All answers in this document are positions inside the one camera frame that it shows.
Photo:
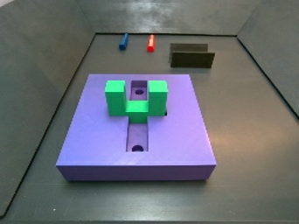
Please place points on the green U-shaped block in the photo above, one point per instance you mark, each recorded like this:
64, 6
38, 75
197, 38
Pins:
150, 94

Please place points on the purple base board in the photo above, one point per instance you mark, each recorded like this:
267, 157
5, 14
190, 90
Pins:
108, 149

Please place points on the blue peg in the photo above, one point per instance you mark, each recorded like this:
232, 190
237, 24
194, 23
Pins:
122, 42

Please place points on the red peg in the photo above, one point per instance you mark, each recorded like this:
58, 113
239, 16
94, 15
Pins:
150, 43

